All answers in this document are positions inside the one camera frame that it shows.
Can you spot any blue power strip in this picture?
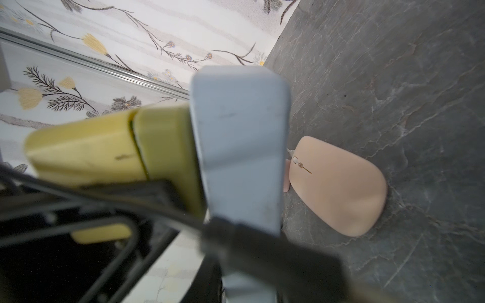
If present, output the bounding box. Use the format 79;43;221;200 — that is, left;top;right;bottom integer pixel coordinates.
189;65;292;303

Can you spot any yellow charger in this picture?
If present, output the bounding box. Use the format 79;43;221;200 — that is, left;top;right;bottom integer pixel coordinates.
24;104;207;245

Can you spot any black USB cable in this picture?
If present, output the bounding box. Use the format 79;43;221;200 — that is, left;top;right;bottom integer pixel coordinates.
0;162;399;303

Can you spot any pink mouse back right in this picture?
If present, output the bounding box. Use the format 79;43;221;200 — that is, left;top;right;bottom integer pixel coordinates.
284;136;388;237

